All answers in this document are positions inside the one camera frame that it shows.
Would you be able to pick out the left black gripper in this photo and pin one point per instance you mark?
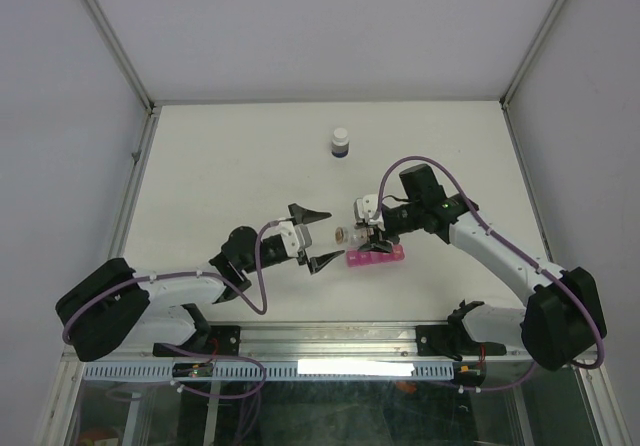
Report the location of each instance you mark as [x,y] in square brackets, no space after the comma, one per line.
[300,216]

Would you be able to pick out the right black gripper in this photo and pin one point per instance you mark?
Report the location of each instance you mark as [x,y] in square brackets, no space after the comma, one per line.
[375,242]

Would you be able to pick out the pink pill organizer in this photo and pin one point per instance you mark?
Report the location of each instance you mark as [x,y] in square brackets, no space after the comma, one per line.
[356,258]

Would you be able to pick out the clear pill bottle orange cap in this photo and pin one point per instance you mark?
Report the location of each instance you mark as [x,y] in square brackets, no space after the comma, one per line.
[350,236]

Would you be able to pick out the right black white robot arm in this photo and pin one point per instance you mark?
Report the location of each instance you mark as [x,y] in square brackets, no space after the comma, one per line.
[560,320]

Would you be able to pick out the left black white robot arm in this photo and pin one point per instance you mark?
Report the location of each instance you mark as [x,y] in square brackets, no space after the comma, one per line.
[119,306]

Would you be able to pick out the white capped blue bottle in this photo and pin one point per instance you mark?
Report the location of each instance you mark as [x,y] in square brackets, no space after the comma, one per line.
[340,142]

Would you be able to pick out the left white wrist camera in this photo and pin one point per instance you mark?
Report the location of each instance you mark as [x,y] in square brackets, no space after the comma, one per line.
[296,238]

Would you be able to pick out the aluminium mounting rail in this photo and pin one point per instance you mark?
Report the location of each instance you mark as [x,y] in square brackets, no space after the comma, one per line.
[330,338]

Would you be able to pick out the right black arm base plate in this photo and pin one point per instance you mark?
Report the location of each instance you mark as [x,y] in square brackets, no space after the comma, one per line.
[435,340]

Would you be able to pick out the grey slotted cable duct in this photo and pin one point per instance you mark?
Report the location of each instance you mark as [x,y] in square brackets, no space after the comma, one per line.
[305,369]

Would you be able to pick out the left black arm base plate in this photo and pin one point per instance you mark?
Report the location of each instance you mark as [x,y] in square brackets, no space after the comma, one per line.
[215,340]

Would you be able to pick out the right aluminium frame post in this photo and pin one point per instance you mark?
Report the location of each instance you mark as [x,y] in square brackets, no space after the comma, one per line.
[533,50]

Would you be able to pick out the aluminium frame post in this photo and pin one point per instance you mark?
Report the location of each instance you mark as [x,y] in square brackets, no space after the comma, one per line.
[533,50]
[110,38]

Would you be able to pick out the left aluminium frame post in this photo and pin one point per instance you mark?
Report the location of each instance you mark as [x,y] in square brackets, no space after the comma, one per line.
[110,38]

